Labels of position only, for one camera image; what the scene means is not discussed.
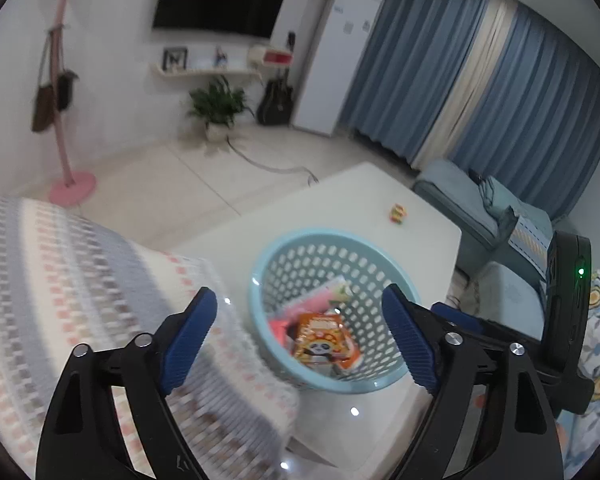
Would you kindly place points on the pink coat rack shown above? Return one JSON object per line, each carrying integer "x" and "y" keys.
{"x": 60, "y": 110}

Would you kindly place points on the small black wall device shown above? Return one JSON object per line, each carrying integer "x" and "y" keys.
{"x": 291, "y": 41}

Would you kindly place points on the orange printed snack packet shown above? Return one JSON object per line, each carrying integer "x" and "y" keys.
{"x": 325, "y": 340}

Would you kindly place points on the green potted plant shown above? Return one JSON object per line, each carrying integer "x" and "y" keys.
{"x": 217, "y": 102}

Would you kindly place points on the small colourful toy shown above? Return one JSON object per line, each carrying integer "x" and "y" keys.
{"x": 396, "y": 214}

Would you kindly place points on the blue curtain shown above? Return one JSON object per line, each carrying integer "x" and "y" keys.
{"x": 555, "y": 120}
{"x": 415, "y": 60}

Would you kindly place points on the striped sofa cushion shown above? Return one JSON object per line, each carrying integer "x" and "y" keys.
{"x": 530, "y": 240}

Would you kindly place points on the blue-grey sofa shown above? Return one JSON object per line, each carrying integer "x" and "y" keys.
{"x": 450, "y": 195}

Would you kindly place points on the light blue plastic basket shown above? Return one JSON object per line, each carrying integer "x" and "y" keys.
{"x": 300, "y": 260}

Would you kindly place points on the white refrigerator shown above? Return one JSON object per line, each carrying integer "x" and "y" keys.
{"x": 335, "y": 60}

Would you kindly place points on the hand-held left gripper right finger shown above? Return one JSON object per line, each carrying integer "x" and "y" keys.
{"x": 410, "y": 340}

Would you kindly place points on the brown hanging bag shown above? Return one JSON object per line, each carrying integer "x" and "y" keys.
{"x": 42, "y": 110}

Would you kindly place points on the black guitar bag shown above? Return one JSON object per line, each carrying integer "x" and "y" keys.
{"x": 275, "y": 107}

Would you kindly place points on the small figurine picture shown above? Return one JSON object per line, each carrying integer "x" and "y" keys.
{"x": 221, "y": 57}

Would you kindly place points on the beige curtain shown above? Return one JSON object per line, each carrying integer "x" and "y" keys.
{"x": 472, "y": 80}

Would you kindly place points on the white curved wall shelf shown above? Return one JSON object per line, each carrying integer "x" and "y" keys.
{"x": 205, "y": 72}

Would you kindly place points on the patterned woven blanket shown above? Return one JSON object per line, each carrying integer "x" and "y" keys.
{"x": 55, "y": 285}

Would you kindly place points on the black picture frame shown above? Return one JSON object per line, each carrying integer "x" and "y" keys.
{"x": 175, "y": 59}

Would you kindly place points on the pink packet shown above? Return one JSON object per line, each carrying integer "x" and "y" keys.
{"x": 310, "y": 302}

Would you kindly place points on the dark hanging bag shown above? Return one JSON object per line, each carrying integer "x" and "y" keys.
{"x": 66, "y": 90}

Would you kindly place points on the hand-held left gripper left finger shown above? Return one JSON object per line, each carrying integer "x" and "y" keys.
{"x": 190, "y": 340}

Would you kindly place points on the red item in basket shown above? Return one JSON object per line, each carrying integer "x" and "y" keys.
{"x": 281, "y": 331}

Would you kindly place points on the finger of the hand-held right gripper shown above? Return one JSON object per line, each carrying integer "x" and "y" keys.
{"x": 460, "y": 317}

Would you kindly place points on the red and white box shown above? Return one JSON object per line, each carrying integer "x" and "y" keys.
{"x": 277, "y": 58}

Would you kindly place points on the green and yellow packet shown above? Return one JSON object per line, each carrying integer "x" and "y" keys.
{"x": 339, "y": 290}

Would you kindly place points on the green cloth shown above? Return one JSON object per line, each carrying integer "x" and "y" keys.
{"x": 497, "y": 197}

